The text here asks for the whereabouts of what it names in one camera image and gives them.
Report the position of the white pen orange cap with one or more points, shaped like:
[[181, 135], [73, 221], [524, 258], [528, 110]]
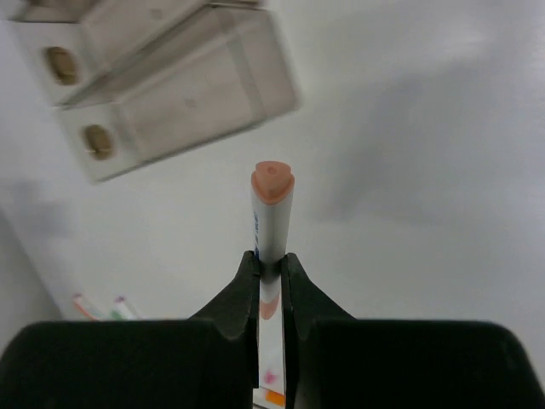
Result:
[[85, 307]]

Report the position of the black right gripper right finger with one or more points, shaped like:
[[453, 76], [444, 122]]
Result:
[[334, 360]]

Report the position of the white pen purple cap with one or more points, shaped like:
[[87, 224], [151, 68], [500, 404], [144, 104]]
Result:
[[122, 310]]

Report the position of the clear tiered organizer tray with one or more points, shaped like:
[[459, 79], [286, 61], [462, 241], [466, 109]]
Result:
[[136, 81]]

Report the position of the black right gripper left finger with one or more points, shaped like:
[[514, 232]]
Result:
[[209, 360]]

